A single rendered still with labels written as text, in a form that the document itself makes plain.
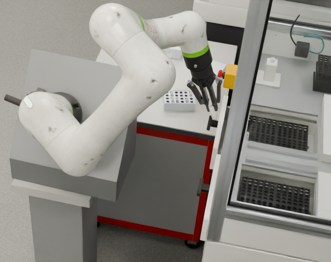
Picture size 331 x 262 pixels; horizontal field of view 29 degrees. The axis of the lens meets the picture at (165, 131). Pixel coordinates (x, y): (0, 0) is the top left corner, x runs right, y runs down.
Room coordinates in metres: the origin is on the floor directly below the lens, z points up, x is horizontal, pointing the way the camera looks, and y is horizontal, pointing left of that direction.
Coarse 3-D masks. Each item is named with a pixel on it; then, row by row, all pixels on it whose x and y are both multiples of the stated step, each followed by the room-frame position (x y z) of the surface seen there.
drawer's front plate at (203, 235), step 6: (216, 156) 1.55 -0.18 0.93; (216, 162) 1.52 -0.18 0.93; (216, 168) 1.49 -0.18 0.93; (216, 174) 1.47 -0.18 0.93; (210, 186) 1.41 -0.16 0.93; (210, 192) 1.39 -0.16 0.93; (210, 198) 1.36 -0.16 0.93; (210, 204) 1.34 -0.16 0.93; (204, 216) 1.29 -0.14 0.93; (204, 222) 1.28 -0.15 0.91; (204, 228) 1.28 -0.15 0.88; (204, 234) 1.28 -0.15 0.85; (204, 240) 1.28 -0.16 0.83
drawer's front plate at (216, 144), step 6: (222, 102) 1.83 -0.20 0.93; (222, 108) 1.80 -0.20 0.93; (222, 114) 1.77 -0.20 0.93; (222, 120) 1.74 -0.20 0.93; (222, 126) 1.77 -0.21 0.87; (216, 132) 1.67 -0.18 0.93; (216, 138) 1.64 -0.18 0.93; (216, 144) 1.61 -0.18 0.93; (216, 150) 1.59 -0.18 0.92; (210, 162) 1.59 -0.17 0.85; (210, 168) 1.59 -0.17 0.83
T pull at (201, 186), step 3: (201, 180) 1.45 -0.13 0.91; (201, 183) 1.44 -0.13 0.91; (198, 186) 1.42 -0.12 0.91; (201, 186) 1.42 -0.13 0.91; (204, 186) 1.43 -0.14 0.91; (207, 186) 1.43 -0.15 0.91; (198, 189) 1.41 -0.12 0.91; (201, 189) 1.41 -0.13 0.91; (204, 189) 1.41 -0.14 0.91; (207, 189) 1.41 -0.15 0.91; (198, 192) 1.40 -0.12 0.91; (207, 192) 1.41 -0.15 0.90; (198, 195) 1.39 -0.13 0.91
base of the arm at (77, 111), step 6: (36, 90) 1.65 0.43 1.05; (42, 90) 1.65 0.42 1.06; (6, 96) 1.62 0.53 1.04; (66, 96) 1.62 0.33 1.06; (72, 96) 1.64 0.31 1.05; (12, 102) 1.61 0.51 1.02; (18, 102) 1.61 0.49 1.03; (72, 102) 1.60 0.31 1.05; (78, 102) 1.63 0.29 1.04; (78, 108) 1.61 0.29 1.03; (78, 114) 1.59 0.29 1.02; (78, 120) 1.58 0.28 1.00
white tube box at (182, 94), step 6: (174, 90) 2.04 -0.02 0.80; (180, 90) 2.04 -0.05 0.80; (186, 90) 2.05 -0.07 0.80; (168, 96) 2.00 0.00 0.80; (174, 96) 2.00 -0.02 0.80; (180, 96) 2.02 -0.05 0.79; (186, 96) 2.02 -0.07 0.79; (192, 96) 2.02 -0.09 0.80; (168, 102) 1.96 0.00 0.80; (174, 102) 1.97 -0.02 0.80; (180, 102) 1.97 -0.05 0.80; (192, 102) 1.99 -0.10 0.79; (168, 108) 1.96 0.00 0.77; (174, 108) 1.96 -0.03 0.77; (180, 108) 1.96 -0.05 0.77; (186, 108) 1.97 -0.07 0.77; (192, 108) 1.97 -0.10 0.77
